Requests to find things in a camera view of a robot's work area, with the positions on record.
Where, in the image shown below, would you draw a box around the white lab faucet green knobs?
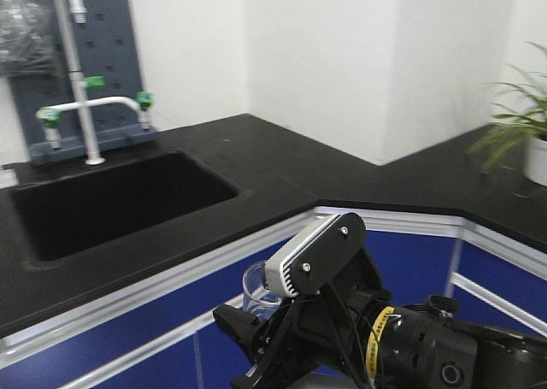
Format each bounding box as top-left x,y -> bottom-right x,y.
36,0 -> 154,165

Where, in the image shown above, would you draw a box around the clear plastic bag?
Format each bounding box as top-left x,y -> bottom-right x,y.
1,0 -> 61,77

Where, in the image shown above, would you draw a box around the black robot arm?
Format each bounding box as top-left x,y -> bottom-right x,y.
214,247 -> 546,388

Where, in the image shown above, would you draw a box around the clear glass beaker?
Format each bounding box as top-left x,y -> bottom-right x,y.
242,261 -> 282,320

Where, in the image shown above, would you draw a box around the white plant pot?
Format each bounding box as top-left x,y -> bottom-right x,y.
523,138 -> 547,186

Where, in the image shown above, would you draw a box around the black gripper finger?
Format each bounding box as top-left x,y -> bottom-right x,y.
213,304 -> 259,355
231,354 -> 289,388

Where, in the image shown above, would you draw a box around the grey pegboard drying rack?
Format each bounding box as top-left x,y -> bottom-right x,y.
7,0 -> 158,165

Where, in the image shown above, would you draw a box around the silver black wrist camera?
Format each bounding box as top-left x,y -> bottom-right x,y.
264,213 -> 366,298

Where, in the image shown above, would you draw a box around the black sink basin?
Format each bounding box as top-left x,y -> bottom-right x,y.
13,150 -> 238,262

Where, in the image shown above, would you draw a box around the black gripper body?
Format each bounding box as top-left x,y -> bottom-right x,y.
250,248 -> 388,383

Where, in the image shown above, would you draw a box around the green spider plant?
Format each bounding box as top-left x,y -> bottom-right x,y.
465,63 -> 546,173

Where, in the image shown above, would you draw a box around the blue cabinet with aluminium frame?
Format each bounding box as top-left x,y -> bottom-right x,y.
1,207 -> 546,388

